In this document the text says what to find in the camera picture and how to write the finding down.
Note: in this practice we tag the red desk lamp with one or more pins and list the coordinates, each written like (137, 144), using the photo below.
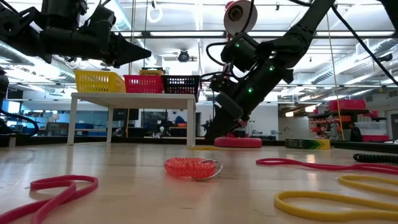
(237, 142)

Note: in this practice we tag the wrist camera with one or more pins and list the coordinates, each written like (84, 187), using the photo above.
(222, 85)
(102, 17)

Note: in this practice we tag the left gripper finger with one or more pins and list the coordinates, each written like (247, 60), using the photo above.
(127, 51)

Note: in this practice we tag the white storage bins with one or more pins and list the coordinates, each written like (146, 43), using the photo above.
(370, 128)

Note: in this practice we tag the yellow plastic basket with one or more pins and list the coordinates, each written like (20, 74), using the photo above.
(96, 74)

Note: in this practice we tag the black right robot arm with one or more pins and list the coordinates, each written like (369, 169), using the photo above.
(295, 40)

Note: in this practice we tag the black storage rack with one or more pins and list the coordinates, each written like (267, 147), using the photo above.
(339, 113)

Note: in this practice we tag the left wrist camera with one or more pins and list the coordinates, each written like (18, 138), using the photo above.
(102, 17)

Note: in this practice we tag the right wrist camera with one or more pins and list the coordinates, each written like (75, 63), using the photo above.
(222, 85)

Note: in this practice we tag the red rubber band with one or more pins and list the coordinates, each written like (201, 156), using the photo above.
(62, 178)
(258, 161)

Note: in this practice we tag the white perforated metal riser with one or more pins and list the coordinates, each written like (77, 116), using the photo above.
(130, 99)

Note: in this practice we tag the dark ceiling disc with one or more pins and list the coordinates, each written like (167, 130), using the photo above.
(105, 66)

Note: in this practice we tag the black background monitor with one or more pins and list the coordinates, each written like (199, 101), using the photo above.
(124, 114)

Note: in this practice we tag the blue storage shelving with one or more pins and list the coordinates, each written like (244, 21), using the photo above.
(46, 124)

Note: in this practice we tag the red storage bin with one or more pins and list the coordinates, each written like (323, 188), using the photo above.
(374, 138)
(346, 105)

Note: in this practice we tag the black ceiling dome camera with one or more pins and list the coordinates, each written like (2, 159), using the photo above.
(183, 56)

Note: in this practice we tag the red plastic basket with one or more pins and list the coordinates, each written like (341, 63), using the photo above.
(143, 77)

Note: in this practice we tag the black plastic basket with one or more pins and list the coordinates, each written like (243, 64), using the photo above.
(180, 77)

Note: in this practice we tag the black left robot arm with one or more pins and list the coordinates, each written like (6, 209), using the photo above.
(25, 34)

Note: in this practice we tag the person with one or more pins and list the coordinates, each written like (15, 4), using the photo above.
(180, 119)

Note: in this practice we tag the ceiling air vent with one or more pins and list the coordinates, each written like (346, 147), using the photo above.
(362, 47)

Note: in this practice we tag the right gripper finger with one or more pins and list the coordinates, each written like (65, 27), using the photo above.
(227, 118)

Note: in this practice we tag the yellow rubber band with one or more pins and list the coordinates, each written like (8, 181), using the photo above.
(277, 201)
(203, 148)

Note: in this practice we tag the black ceiling fixture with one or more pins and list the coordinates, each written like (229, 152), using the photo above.
(385, 58)

